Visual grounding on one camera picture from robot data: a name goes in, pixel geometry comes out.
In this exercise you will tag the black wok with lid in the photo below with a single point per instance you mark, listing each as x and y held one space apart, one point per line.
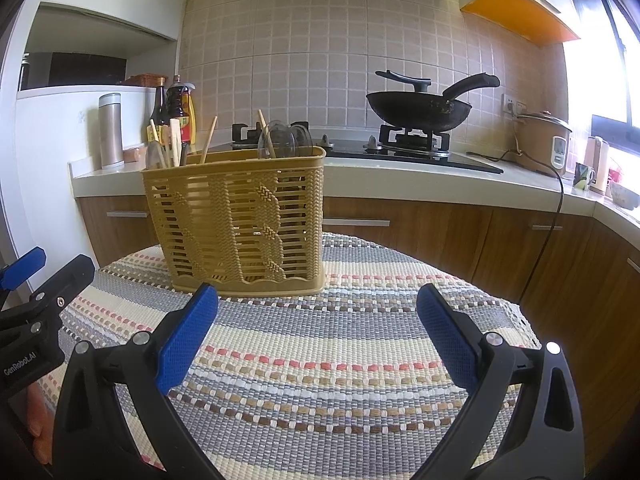
420 110

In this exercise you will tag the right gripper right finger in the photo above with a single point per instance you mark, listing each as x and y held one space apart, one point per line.
544 439

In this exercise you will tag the metal spoon grey handle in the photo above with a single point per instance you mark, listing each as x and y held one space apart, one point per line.
154 156

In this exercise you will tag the silver thermos bottle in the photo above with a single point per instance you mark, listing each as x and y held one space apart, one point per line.
110 130

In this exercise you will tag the black gas stove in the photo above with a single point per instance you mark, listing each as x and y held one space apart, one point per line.
399 145

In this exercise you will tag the clear plastic fork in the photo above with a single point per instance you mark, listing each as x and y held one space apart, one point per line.
303 140

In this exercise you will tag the striped woven table mat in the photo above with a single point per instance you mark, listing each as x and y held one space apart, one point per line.
343 384

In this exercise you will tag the yellow plastic utensil basket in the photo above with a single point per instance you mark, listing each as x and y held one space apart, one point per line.
249 226

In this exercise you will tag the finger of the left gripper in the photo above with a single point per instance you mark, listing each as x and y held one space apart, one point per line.
55 294
15 274

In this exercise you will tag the window frame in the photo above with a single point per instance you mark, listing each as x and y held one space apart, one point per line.
603 82

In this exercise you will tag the wooden chopstick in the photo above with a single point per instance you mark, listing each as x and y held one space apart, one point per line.
208 141
161 139
175 141
266 132

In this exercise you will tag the rice cooker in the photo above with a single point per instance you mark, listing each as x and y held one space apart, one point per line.
543 140

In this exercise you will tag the person left hand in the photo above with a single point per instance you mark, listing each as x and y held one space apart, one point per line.
40 422

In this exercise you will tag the soy sauce bottle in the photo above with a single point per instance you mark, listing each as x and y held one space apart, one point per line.
159 112

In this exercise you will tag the dark vinegar bottle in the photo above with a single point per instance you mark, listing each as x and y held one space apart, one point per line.
179 102

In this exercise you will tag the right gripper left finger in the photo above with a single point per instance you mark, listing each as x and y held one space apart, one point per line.
91 438

